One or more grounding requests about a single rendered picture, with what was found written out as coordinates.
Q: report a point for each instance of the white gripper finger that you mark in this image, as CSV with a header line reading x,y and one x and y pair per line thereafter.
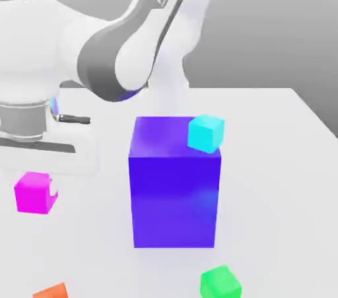
x,y
53,189

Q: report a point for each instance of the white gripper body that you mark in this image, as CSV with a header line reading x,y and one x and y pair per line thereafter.
x,y
84,155

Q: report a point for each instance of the small magenta cube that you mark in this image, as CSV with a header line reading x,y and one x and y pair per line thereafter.
x,y
31,195

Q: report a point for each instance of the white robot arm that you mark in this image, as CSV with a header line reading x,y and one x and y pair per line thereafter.
x,y
39,47

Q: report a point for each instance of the small orange cube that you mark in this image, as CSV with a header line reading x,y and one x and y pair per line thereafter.
x,y
51,292

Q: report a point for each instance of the small cyan cube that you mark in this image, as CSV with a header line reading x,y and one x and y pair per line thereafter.
x,y
204,134

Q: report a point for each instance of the small green cube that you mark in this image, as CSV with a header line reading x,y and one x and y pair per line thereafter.
x,y
219,283

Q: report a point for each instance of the large purple box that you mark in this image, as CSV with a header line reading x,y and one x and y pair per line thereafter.
x,y
174,192

